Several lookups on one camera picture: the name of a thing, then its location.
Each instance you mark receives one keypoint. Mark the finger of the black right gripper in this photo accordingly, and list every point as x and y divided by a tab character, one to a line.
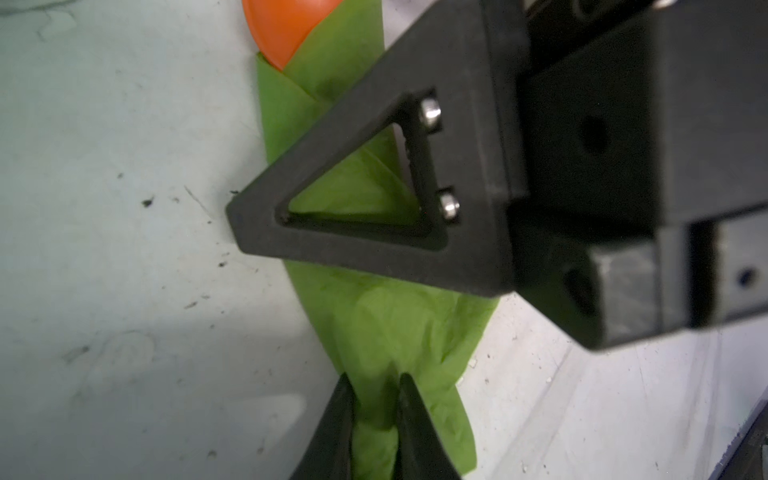
450	83

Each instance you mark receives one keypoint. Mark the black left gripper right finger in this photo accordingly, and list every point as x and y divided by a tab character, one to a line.
420	454

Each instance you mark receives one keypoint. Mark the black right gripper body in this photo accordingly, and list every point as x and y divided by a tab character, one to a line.
645	127

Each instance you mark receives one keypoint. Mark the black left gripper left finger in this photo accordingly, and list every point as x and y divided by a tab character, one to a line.
328	455

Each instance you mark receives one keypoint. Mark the green paper napkin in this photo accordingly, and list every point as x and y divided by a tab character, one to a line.
374	329

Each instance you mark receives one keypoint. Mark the orange plastic spoon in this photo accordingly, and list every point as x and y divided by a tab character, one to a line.
279	27

